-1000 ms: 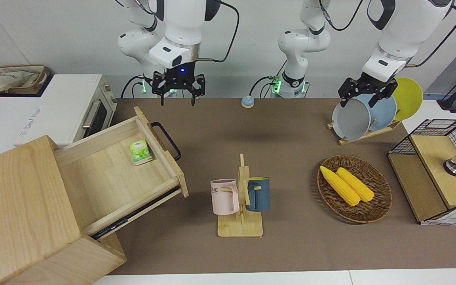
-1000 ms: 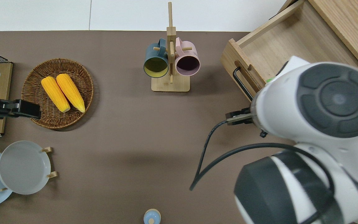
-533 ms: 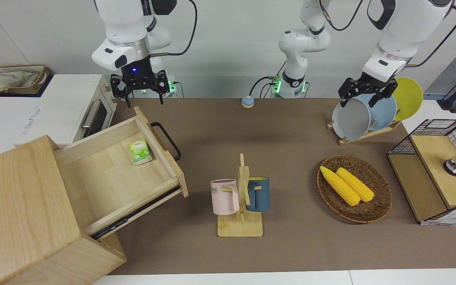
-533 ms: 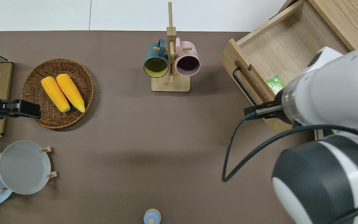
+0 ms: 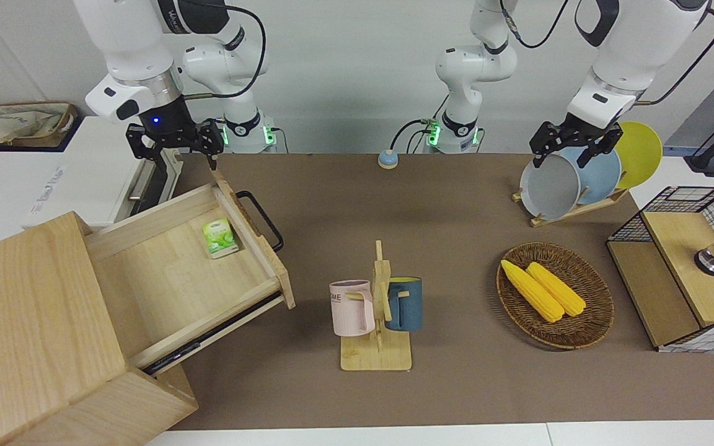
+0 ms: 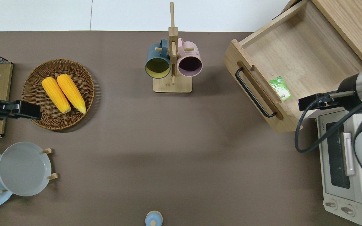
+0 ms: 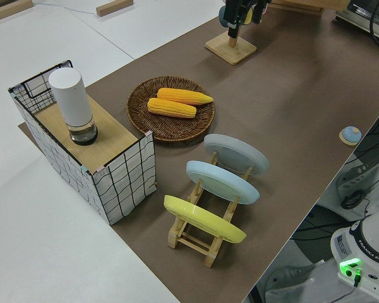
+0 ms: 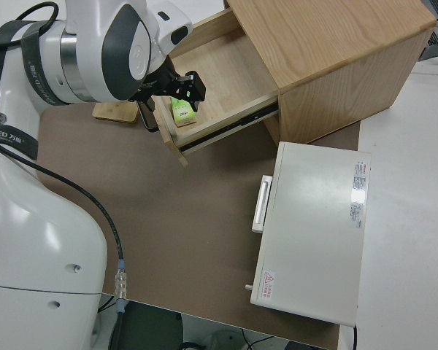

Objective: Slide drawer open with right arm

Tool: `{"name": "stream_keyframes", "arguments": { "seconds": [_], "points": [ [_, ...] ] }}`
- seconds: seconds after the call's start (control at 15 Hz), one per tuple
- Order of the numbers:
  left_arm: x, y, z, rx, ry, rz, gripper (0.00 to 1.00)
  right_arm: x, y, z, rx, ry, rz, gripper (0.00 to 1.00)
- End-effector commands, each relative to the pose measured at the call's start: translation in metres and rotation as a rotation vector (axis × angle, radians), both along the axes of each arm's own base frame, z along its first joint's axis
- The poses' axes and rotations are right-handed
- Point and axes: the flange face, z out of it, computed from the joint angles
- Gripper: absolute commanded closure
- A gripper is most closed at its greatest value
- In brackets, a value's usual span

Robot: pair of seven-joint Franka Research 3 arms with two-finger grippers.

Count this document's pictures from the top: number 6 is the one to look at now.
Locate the dark blue mug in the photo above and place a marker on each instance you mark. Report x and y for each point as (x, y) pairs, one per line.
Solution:
(154, 51)

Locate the brown wicker basket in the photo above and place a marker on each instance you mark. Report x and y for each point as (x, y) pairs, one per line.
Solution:
(58, 121)

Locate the white toaster oven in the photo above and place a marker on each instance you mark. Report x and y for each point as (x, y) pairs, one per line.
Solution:
(335, 188)

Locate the wooden plate rack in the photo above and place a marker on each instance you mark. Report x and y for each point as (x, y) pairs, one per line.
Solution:
(47, 151)

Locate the light wooden drawer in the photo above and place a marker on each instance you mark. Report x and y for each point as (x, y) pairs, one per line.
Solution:
(294, 47)

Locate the light wooden cabinet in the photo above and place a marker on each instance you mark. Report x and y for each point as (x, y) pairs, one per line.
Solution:
(357, 25)

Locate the pink mug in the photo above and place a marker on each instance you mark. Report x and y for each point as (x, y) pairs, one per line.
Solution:
(193, 53)

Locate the wooden mug rack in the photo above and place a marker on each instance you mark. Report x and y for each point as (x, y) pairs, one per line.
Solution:
(172, 86)

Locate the grey plate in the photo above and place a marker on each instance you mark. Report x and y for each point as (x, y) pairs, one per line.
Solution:
(24, 169)

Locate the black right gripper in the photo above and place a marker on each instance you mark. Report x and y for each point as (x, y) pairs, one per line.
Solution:
(324, 102)

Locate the green snack packet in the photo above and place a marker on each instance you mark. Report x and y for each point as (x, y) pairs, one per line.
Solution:
(281, 88)

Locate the yellow corn cob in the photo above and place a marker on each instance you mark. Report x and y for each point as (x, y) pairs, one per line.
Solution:
(56, 95)
(72, 94)

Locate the brown table mat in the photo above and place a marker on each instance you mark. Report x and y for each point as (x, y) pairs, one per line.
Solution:
(168, 157)

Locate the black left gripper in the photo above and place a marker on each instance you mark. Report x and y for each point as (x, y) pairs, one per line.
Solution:
(15, 110)

